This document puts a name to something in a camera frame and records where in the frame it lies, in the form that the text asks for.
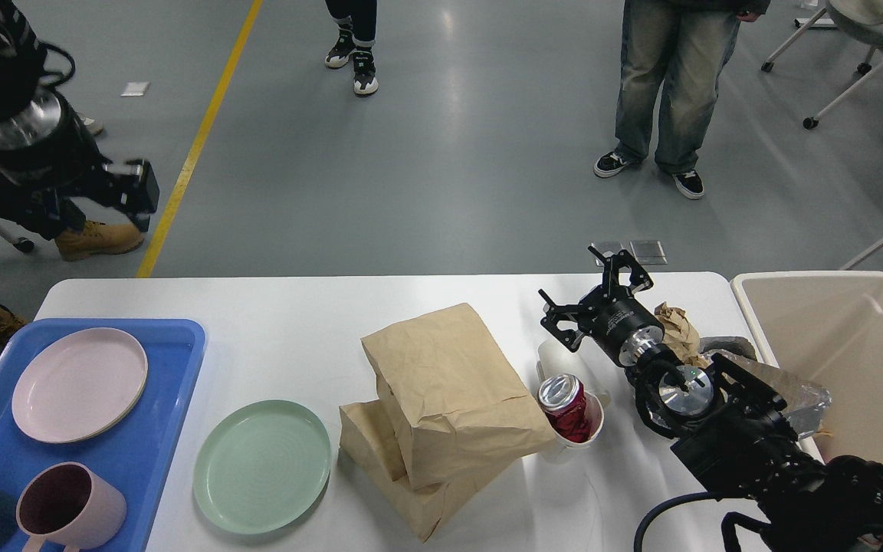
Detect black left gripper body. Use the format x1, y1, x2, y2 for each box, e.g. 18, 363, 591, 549
0, 85, 109, 211

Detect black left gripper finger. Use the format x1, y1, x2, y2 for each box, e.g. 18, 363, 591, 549
100, 159, 160, 233

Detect crumpled brown paper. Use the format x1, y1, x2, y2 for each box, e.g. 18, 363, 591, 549
653, 303, 711, 368

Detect clear plastic wrapper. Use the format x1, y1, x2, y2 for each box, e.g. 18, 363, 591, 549
701, 349, 832, 440

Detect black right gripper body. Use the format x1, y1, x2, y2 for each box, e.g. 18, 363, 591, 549
586, 298, 665, 367

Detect upper brown paper bag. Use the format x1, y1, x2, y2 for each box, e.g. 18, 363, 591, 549
361, 303, 555, 488

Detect pink mug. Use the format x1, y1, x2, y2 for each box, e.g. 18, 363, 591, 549
15, 462, 127, 551

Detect pink plate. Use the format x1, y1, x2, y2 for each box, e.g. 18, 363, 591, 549
11, 327, 148, 444

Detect person in black trousers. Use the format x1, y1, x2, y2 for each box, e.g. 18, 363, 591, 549
323, 1, 379, 97

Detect metal floor socket plate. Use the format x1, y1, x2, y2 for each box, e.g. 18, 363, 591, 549
591, 240, 667, 265

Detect blue plastic tray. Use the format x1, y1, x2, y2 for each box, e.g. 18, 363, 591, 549
0, 318, 206, 551

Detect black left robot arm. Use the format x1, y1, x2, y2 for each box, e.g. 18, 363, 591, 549
0, 1, 160, 232

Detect crushed red soda can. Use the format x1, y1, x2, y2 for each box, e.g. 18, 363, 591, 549
537, 373, 592, 443

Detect white paper scrap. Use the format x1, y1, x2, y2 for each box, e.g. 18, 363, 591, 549
120, 81, 150, 97

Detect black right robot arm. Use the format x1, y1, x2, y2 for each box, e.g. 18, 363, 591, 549
542, 249, 883, 551

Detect beige plastic bin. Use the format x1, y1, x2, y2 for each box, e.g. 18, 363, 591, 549
731, 271, 883, 464

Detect green plate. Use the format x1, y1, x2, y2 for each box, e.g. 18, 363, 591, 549
192, 399, 332, 537

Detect white office chair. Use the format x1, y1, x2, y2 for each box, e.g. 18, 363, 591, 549
760, 1, 883, 130

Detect white paper cup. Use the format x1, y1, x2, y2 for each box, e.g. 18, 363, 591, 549
537, 339, 612, 464

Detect grey crumpled wrapper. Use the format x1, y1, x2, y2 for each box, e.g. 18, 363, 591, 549
698, 336, 758, 361

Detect seated person tan boots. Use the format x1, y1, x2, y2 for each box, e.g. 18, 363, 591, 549
0, 177, 143, 346

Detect person in beige trousers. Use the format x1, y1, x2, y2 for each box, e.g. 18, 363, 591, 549
77, 113, 104, 136

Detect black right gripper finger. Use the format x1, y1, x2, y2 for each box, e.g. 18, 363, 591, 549
588, 245, 653, 301
539, 289, 591, 353

